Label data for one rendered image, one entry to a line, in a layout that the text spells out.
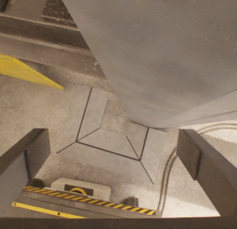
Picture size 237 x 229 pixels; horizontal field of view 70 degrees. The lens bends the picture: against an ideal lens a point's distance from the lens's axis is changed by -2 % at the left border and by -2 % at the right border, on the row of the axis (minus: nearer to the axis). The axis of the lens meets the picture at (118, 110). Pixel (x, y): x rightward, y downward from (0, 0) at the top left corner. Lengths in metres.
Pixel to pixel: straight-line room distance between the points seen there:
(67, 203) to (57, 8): 0.55
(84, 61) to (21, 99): 0.65
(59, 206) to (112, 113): 0.49
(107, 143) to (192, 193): 0.47
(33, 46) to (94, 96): 0.42
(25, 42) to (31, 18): 0.32
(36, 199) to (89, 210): 0.19
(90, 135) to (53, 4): 0.70
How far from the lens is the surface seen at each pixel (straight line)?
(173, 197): 0.96
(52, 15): 0.30
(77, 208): 0.65
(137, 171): 0.90
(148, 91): 0.18
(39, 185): 0.98
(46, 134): 0.17
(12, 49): 0.66
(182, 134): 0.16
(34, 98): 1.08
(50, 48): 0.59
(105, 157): 0.90
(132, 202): 0.82
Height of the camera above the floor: 0.89
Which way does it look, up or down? 80 degrees down
